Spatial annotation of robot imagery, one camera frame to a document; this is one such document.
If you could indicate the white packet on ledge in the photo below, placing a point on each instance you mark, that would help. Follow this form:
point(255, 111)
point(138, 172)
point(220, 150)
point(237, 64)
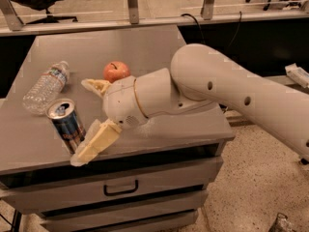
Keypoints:
point(298, 75)

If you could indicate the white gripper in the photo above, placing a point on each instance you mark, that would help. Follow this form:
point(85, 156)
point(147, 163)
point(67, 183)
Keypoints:
point(122, 102)

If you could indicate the metal railing post middle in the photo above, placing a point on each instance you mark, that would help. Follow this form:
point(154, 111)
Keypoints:
point(133, 11)

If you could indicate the blue silver redbull can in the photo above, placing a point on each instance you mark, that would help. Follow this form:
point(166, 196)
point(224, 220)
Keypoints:
point(63, 116)

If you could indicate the metal railing post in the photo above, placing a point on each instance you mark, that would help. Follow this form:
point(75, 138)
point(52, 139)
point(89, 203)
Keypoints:
point(133, 11)
point(13, 21)
point(207, 9)

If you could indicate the clear plastic water bottle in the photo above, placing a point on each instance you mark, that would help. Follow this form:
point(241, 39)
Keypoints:
point(47, 88)

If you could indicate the dark object on floor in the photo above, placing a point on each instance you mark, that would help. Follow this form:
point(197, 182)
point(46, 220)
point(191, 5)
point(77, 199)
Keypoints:
point(281, 224)

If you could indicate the black drawer handle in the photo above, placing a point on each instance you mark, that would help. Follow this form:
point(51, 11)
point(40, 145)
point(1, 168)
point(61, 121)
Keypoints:
point(121, 189)

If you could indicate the red apple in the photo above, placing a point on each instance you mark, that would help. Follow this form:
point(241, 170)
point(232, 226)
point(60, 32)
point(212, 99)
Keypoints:
point(115, 70)

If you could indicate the grey drawer cabinet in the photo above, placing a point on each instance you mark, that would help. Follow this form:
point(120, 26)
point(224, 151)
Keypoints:
point(174, 158)

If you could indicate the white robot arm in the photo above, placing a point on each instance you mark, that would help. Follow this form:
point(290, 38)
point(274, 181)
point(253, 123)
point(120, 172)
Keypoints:
point(198, 76)

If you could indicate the metal railing post left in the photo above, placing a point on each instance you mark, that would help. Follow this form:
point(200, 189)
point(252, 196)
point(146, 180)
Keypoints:
point(13, 21)

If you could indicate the metal railing post right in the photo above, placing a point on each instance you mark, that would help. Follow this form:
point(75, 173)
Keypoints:
point(207, 9)

